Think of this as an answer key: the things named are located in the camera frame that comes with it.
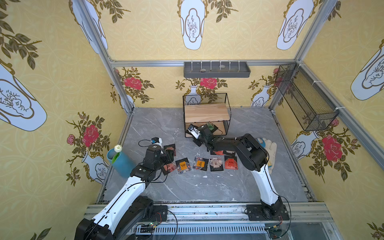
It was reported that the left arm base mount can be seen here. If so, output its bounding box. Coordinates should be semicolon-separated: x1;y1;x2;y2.
138;205;168;223

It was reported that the pink label tea bag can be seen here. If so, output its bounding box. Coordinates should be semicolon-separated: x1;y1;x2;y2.
161;163;177;176

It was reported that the red tea bag shelf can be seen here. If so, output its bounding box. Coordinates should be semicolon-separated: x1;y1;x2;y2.
211;151;225;156

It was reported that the teal vase with flower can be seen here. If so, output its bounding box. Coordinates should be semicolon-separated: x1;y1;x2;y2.
107;145;137;178

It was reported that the white work glove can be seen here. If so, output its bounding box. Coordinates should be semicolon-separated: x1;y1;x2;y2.
265;138;277;174

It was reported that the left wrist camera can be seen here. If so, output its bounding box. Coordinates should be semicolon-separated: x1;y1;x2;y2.
151;137;163;148

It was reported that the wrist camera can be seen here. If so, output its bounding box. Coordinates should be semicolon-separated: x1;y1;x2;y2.
151;137;163;148
187;124;201;140

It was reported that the grey wall tray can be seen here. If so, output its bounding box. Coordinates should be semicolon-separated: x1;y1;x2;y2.
183;61;251;79

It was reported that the red black tea bag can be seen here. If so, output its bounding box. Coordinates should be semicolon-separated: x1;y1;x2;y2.
225;156;239;170

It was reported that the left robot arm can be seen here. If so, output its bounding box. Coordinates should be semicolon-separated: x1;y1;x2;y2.
75;144;174;240

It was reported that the orange label tea bag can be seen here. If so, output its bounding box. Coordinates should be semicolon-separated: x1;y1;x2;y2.
193;157;209;172

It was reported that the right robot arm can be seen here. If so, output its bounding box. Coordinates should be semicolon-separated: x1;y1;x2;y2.
186;124;284;214

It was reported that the earl grey red tea bag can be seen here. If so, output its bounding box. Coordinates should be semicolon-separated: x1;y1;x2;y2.
164;144;177;157

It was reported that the floral tea bag shelf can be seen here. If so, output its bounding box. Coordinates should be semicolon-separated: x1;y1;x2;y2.
223;150;236;157

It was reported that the blue yellow garden fork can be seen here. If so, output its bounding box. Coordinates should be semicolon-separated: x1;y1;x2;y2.
257;138;266;148

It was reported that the black wall mesh basket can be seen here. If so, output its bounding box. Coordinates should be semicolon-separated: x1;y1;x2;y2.
275;64;339;132

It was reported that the green tea bag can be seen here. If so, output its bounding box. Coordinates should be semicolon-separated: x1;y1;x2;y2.
207;123;219;133

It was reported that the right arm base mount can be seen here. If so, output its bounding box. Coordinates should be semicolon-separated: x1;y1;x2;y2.
244;205;291;221

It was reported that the beige floral tea bag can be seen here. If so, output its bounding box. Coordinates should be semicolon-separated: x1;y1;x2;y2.
209;158;224;172

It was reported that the black wire mesh shelf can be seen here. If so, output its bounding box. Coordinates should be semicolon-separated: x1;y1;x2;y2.
183;93;232;138

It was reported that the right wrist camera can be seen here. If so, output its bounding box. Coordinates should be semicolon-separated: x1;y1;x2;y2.
187;124;201;140

